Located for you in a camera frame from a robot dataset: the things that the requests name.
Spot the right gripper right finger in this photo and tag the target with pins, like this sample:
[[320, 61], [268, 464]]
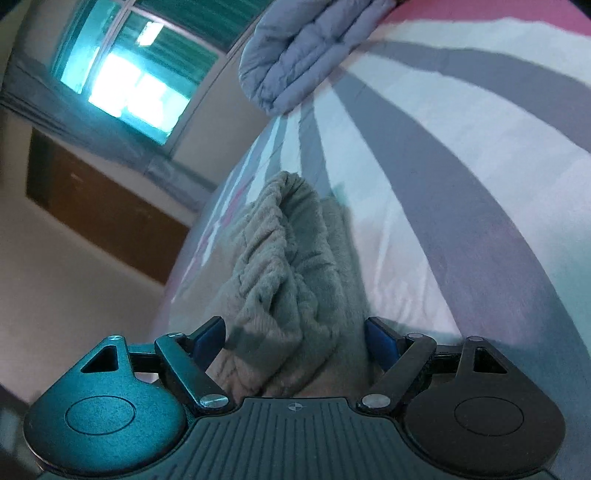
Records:
[[405, 362]]

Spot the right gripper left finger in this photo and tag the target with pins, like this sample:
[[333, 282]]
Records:
[[185, 360]]

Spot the grey sweatpants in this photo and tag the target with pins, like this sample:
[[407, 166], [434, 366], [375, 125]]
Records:
[[284, 277]]

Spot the brown wooden door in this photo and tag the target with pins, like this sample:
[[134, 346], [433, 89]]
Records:
[[103, 212]]

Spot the striped pink grey bedsheet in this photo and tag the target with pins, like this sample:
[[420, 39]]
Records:
[[457, 139]]

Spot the window with green blinds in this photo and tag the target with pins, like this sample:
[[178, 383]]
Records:
[[142, 62]]

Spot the left grey curtain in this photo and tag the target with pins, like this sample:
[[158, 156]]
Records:
[[30, 91]]

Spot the folded blue-grey duvet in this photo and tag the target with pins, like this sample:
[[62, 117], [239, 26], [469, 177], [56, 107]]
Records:
[[296, 44]]

